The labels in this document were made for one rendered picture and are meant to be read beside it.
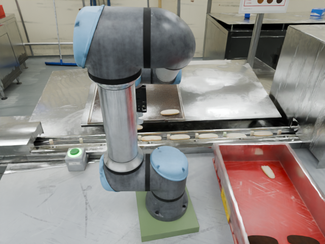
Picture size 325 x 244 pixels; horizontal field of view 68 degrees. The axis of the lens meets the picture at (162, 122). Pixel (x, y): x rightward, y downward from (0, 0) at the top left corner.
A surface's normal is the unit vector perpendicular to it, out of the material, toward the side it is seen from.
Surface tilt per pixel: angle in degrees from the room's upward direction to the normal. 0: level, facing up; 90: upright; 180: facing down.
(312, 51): 90
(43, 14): 90
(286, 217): 0
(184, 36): 73
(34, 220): 0
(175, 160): 10
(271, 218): 0
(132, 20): 41
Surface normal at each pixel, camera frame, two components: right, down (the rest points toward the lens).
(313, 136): -1.00, 0.04
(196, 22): 0.07, 0.56
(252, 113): 0.01, -0.72
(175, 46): 0.56, 0.44
